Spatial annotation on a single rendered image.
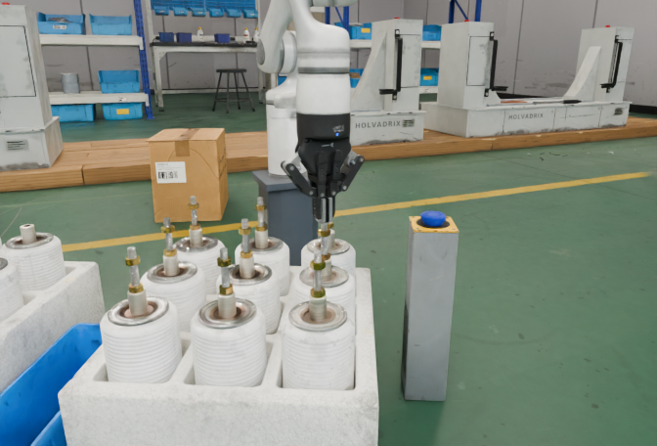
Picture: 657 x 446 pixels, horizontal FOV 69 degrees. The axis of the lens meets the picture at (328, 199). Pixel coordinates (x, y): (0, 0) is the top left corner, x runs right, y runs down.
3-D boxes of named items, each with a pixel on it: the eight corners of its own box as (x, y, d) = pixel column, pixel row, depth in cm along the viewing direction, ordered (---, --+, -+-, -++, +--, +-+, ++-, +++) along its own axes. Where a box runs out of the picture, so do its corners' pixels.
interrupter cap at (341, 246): (321, 238, 89) (321, 235, 89) (357, 245, 86) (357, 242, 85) (298, 251, 83) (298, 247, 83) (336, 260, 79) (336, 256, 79)
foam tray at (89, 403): (181, 341, 100) (173, 262, 95) (368, 347, 98) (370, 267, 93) (77, 509, 63) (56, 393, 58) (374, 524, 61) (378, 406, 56)
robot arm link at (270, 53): (275, -61, 90) (320, -55, 94) (249, 54, 111) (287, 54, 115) (289, -31, 86) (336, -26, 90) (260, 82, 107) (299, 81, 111)
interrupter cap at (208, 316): (201, 336, 58) (200, 331, 57) (195, 307, 64) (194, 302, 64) (262, 324, 60) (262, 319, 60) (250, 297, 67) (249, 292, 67)
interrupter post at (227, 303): (219, 322, 61) (218, 298, 60) (217, 313, 63) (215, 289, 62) (239, 318, 62) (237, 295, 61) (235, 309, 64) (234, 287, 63)
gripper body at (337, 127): (308, 111, 61) (309, 182, 63) (364, 107, 65) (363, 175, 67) (284, 106, 67) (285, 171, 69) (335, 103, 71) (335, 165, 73)
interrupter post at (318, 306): (321, 325, 60) (320, 301, 59) (305, 320, 61) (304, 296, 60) (330, 317, 62) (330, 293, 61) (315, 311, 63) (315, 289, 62)
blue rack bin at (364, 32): (332, 41, 584) (332, 22, 579) (360, 41, 599) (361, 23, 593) (351, 39, 540) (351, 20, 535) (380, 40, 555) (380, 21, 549)
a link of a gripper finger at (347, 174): (362, 154, 69) (336, 186, 68) (369, 161, 70) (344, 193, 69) (351, 151, 71) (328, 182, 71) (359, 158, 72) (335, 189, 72)
